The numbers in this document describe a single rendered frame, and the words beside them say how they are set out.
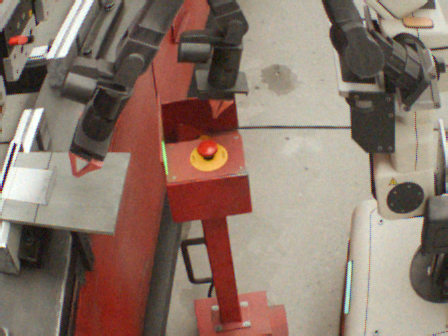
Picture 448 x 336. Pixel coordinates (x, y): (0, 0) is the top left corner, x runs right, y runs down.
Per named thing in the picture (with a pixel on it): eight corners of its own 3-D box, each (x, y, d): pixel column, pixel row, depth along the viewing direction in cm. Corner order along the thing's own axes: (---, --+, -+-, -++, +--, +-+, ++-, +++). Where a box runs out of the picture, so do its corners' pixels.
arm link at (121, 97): (134, 98, 139) (139, 73, 143) (96, 86, 137) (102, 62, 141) (118, 127, 144) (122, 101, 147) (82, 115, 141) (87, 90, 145)
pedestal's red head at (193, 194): (252, 213, 197) (245, 149, 184) (173, 224, 197) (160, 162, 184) (241, 142, 211) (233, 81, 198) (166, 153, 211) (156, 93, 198)
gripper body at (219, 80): (193, 76, 194) (199, 50, 189) (243, 78, 196) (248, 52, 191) (196, 96, 189) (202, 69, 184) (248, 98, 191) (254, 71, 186)
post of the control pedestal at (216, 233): (242, 322, 241) (222, 190, 202) (222, 325, 241) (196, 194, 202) (240, 309, 245) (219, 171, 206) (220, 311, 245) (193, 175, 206)
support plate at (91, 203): (114, 236, 153) (113, 232, 152) (1, 221, 157) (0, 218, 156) (131, 156, 165) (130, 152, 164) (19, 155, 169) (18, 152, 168)
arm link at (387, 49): (400, 52, 141) (391, 41, 145) (356, 22, 137) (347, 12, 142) (379, 91, 144) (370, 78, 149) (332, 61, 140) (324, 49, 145)
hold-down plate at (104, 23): (93, 74, 201) (91, 65, 199) (73, 76, 202) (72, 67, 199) (124, 3, 221) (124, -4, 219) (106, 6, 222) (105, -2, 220)
